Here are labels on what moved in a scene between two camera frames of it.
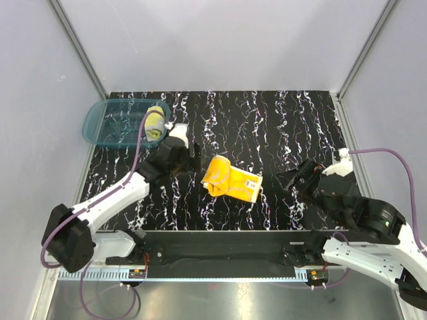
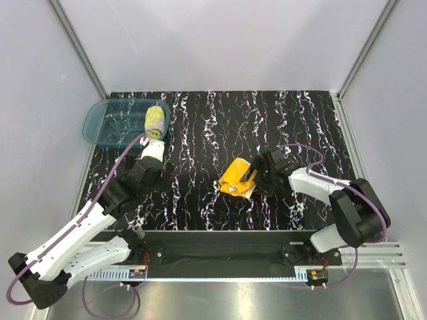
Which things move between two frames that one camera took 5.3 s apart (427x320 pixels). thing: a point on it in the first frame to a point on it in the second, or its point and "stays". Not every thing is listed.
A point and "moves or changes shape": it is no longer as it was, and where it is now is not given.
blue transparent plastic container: (117, 123) stays
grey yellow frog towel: (155, 124) stays
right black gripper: (309, 171) to (259, 165)
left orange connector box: (135, 273) stays
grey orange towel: (222, 179) moves or changes shape
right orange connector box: (317, 277) stays
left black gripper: (193, 165) to (132, 165)
